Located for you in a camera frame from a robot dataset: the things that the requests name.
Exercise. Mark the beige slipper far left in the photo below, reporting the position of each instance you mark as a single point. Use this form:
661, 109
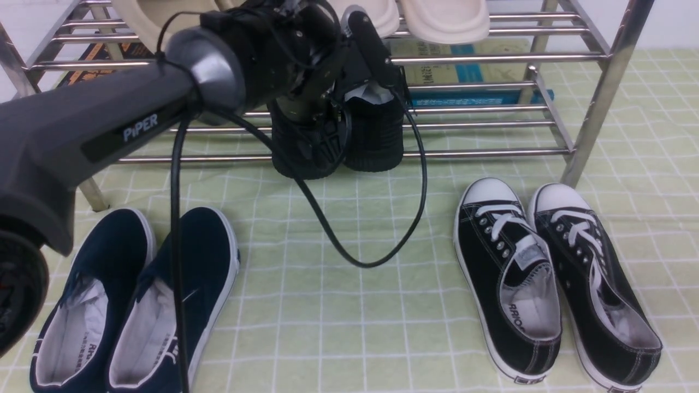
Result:
147, 18

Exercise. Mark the right black canvas lace-up sneaker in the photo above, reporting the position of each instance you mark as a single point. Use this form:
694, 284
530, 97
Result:
616, 344

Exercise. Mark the cream slipper far right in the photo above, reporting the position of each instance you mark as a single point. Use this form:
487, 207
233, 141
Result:
447, 22

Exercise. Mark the green checkered tablecloth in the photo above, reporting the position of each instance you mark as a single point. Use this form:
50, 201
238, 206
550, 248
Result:
301, 319

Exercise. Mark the navy slip-on shoe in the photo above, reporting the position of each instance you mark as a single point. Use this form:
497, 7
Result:
144, 358
73, 347

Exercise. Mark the left navy slip-on shoe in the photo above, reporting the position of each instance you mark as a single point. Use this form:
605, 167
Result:
73, 347

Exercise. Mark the left black canvas lace-up sneaker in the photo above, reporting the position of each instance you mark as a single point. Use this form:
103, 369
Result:
510, 272

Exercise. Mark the black knit sneaker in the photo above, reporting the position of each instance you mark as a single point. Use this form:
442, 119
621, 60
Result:
286, 115
375, 118

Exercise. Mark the black canvas lace-up sneaker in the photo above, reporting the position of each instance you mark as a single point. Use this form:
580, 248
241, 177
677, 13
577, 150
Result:
616, 344
510, 272

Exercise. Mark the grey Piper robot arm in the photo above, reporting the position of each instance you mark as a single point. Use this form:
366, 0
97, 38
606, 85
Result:
54, 141

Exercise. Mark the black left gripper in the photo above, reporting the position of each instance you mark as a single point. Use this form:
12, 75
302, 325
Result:
290, 54

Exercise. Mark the tan blue book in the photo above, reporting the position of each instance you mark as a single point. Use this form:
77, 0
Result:
449, 85

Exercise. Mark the black orange book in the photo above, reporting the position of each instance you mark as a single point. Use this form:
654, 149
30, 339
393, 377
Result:
99, 52

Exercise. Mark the stainless steel shoe rack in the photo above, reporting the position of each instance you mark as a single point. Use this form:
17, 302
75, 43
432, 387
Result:
562, 32

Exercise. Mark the cream slipper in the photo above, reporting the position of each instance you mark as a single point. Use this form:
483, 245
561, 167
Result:
447, 22
383, 14

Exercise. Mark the right navy slip-on shoe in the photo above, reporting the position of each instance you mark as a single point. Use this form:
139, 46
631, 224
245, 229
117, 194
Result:
144, 358

